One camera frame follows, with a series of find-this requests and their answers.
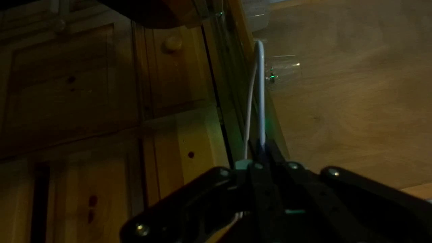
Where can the wooden dresser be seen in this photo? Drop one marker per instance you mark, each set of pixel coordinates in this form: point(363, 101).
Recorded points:
point(68, 89)

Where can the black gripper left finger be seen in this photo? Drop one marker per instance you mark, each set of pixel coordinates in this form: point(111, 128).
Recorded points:
point(189, 203)

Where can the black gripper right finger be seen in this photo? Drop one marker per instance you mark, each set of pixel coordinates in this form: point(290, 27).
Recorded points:
point(351, 203)

